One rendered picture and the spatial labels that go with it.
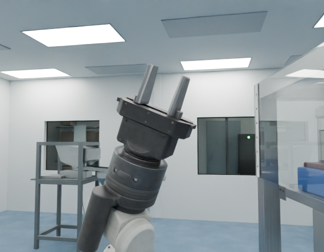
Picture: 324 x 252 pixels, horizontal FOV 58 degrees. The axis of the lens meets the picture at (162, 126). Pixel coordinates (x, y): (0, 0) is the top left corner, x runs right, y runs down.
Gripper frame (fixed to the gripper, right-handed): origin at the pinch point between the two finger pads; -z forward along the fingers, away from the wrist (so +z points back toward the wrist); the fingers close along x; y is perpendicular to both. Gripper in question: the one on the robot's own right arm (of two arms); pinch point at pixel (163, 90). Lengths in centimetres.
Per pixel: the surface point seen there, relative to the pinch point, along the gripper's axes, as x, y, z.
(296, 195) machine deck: -31, 56, 21
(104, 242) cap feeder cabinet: 93, 217, 194
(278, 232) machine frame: -32, 65, 38
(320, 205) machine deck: -35, 44, 18
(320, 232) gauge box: -38, 44, 25
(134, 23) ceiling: 168, 277, -38
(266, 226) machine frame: -28, 64, 38
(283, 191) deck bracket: -28, 63, 24
